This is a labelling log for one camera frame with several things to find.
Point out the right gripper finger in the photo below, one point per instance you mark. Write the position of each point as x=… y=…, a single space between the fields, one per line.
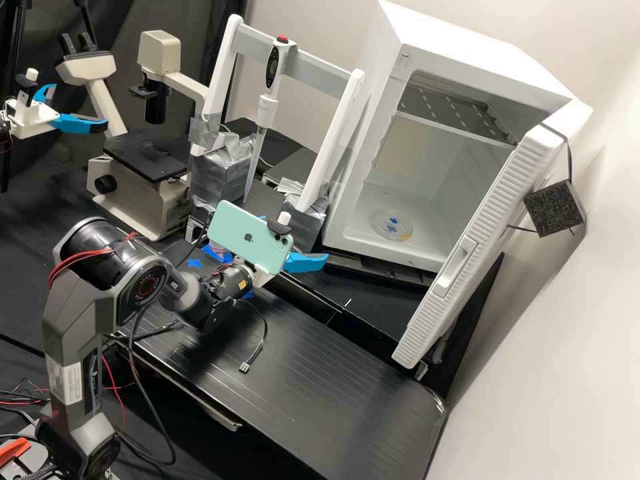
x=305 y=262

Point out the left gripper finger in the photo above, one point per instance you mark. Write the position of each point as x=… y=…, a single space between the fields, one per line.
x=42 y=92
x=80 y=124

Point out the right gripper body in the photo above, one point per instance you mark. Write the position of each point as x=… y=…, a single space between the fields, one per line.
x=261 y=277

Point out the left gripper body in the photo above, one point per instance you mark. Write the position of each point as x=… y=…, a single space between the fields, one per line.
x=31 y=116

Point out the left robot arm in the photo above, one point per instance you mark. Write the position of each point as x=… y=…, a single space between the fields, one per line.
x=3 y=131

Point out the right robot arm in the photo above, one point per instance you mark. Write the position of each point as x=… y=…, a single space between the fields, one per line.
x=75 y=320

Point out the incubator door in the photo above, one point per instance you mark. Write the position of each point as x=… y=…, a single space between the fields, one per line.
x=470 y=250

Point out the left phone holder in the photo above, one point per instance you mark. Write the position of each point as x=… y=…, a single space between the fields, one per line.
x=31 y=75

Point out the blue bottle holder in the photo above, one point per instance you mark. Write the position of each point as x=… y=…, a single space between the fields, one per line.
x=216 y=255

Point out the black platform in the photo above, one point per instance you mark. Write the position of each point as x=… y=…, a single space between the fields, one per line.
x=325 y=405
x=370 y=310
x=292 y=160

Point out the cream microscope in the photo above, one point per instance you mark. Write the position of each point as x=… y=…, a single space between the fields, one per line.
x=140 y=192

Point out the petri dish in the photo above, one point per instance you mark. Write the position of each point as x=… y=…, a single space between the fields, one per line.
x=392 y=224

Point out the white pipette stand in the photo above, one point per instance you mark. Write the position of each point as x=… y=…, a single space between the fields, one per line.
x=330 y=145

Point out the pipette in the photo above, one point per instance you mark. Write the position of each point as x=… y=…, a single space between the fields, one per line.
x=272 y=62

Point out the white incubator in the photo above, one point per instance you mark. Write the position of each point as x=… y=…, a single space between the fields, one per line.
x=450 y=40

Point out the right wrist camera phone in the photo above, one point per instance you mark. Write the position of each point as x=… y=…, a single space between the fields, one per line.
x=245 y=235

